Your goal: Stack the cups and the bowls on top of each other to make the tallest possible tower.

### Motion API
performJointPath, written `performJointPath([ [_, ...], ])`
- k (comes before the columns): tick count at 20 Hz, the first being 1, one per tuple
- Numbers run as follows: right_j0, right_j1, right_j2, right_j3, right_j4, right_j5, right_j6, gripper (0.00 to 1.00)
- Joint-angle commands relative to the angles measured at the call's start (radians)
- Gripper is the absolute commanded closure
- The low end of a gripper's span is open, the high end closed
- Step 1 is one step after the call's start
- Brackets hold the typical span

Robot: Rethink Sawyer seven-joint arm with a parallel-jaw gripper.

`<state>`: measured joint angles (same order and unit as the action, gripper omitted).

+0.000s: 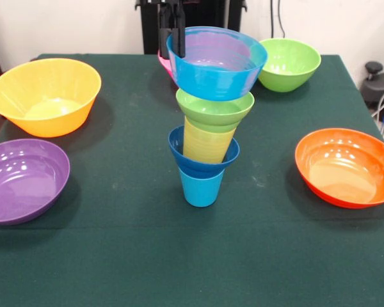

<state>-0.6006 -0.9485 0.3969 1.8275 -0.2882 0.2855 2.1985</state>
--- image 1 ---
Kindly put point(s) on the large pink plastic bowl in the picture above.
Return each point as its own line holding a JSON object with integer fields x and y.
{"x": 165, "y": 64}

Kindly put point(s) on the translucent light blue bowl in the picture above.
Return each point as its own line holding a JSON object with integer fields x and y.
{"x": 214, "y": 83}

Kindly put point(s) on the small dark blue bowl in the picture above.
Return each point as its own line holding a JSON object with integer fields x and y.
{"x": 201, "y": 168}

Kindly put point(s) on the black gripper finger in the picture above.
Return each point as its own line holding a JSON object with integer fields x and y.
{"x": 164, "y": 38}
{"x": 180, "y": 35}

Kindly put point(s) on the dark green tablecloth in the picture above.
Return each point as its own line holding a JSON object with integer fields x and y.
{"x": 192, "y": 256}

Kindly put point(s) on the shallow orange plastic bowl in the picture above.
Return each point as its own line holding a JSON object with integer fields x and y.
{"x": 345, "y": 169}

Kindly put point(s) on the translucent yellow plastic cup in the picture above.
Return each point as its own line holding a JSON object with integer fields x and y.
{"x": 204, "y": 147}

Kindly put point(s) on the large yellow plastic bowl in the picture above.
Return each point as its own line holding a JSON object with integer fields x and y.
{"x": 44, "y": 86}

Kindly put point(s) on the light blue plastic cup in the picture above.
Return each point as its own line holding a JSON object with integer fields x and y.
{"x": 200, "y": 192}

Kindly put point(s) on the large green plastic bowl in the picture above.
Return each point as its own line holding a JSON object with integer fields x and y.
{"x": 291, "y": 64}

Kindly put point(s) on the shallow purple plastic bowl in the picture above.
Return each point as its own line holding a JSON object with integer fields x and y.
{"x": 22, "y": 182}

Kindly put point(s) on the black round base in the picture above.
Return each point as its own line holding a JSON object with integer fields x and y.
{"x": 382, "y": 86}

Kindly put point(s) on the small green plastic bowl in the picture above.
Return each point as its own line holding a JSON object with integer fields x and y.
{"x": 214, "y": 113}

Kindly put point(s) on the black knob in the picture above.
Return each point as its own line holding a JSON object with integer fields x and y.
{"x": 373, "y": 67}

